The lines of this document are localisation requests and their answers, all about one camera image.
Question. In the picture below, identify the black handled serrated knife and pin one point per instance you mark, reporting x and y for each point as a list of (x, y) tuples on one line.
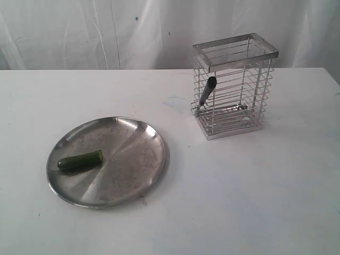
[(208, 89)]

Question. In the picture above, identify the wire metal utensil holder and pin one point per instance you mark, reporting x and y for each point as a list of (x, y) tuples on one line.
[(242, 66)]

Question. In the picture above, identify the green cucumber piece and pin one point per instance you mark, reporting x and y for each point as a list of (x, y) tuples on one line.
[(79, 161)]

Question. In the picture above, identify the round stainless steel plate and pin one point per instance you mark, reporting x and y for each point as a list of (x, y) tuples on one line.
[(134, 157)]

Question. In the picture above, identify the white backdrop curtain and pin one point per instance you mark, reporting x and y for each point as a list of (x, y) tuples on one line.
[(160, 34)]

